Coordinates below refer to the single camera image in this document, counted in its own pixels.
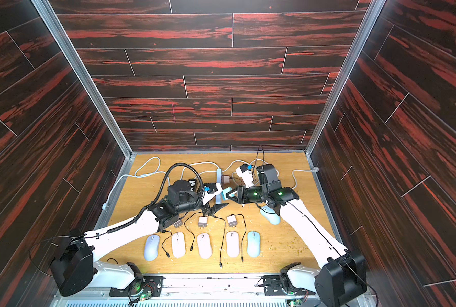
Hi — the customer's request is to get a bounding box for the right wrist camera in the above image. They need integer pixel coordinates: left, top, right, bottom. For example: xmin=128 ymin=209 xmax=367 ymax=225
xmin=236 ymin=163 xmax=255 ymax=188

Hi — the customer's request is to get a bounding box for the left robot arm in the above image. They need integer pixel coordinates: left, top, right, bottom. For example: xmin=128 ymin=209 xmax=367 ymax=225
xmin=50 ymin=180 xmax=223 ymax=296

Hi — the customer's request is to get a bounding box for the pink mouse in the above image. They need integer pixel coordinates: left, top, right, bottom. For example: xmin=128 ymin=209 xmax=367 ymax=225
xmin=172 ymin=232 xmax=186 ymax=258
xmin=197 ymin=233 xmax=213 ymax=259
xmin=226 ymin=231 xmax=240 ymax=258

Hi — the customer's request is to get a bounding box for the white power cable right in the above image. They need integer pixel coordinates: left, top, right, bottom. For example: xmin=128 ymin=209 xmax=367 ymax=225
xmin=179 ymin=159 xmax=320 ymax=191

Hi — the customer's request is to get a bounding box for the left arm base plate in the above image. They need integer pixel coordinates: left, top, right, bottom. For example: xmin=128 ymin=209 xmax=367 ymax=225
xmin=109 ymin=275 xmax=165 ymax=299

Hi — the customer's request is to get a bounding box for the black power strip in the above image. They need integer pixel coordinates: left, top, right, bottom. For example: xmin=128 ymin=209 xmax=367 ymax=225
xmin=188 ymin=179 xmax=197 ymax=191

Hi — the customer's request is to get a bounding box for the white mouse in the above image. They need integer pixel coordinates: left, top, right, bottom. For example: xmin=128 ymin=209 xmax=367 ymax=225
xmin=144 ymin=235 xmax=160 ymax=262

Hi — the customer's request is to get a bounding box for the black cable of pink mouse O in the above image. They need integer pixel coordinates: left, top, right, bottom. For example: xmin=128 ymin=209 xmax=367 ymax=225
xmin=229 ymin=214 xmax=248 ymax=263

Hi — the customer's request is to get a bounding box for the light blue mouse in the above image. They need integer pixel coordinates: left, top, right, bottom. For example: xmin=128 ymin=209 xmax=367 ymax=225
xmin=247 ymin=231 xmax=261 ymax=258
xmin=259 ymin=205 xmax=281 ymax=225

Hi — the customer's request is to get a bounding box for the white power strip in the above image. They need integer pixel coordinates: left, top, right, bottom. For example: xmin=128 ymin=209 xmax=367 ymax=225
xmin=215 ymin=168 xmax=222 ymax=204

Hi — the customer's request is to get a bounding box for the pink adapter far end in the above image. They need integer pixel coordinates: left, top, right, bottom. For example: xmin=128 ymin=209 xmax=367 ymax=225
xmin=221 ymin=175 xmax=231 ymax=184

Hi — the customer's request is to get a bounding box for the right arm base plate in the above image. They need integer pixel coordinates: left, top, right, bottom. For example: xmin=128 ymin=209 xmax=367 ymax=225
xmin=257 ymin=275 xmax=316 ymax=296

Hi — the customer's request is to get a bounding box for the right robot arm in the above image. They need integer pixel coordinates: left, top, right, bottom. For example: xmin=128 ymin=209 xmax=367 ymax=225
xmin=224 ymin=186 xmax=368 ymax=306

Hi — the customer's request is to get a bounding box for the black usb cable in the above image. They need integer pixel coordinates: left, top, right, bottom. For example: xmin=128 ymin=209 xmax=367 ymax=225
xmin=184 ymin=212 xmax=200 ymax=252
xmin=160 ymin=229 xmax=174 ymax=258

